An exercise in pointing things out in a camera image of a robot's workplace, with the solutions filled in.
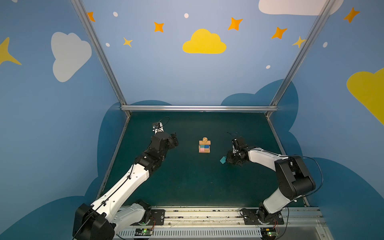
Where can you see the left aluminium frame post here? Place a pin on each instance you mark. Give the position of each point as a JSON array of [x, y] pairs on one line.
[[88, 26]]

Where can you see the controller board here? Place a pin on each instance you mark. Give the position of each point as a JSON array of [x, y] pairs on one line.
[[268, 234], [143, 232]]

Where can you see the right controller board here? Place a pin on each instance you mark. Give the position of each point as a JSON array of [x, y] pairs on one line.
[[268, 234]]

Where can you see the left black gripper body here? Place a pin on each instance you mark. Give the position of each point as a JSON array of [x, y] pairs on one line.
[[172, 139]]

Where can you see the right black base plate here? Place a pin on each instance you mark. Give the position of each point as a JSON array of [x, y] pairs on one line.
[[250, 216]]

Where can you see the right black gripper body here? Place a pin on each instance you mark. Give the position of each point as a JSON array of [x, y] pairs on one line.
[[233, 156]]

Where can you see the right aluminium frame post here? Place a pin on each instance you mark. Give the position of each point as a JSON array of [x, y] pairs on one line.
[[304, 49]]

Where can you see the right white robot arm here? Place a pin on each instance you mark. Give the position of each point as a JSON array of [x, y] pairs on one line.
[[294, 178]]

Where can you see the pink wood block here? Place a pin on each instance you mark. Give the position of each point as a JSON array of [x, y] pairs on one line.
[[206, 149]]

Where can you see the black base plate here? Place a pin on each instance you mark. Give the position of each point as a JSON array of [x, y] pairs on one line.
[[250, 216], [155, 217]]

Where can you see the teal house-shaped block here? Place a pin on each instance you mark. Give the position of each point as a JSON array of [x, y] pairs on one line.
[[223, 160]]

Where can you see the long natural wood block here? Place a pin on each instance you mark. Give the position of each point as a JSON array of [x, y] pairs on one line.
[[204, 143]]

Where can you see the front aluminium rail bed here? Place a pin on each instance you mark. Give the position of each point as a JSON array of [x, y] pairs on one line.
[[219, 223]]

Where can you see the back aluminium frame rail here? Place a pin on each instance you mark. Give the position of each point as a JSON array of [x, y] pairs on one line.
[[199, 108]]

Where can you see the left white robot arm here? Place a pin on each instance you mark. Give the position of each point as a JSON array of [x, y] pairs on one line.
[[103, 219]]

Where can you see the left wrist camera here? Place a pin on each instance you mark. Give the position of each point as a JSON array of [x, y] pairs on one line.
[[158, 127]]

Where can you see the left controller board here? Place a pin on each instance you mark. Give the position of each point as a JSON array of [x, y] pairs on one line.
[[143, 232]]

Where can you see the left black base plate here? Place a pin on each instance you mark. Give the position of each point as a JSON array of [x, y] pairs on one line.
[[155, 217]]

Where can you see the aluminium frame post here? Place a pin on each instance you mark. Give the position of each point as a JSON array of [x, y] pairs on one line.
[[88, 26], [304, 49]]

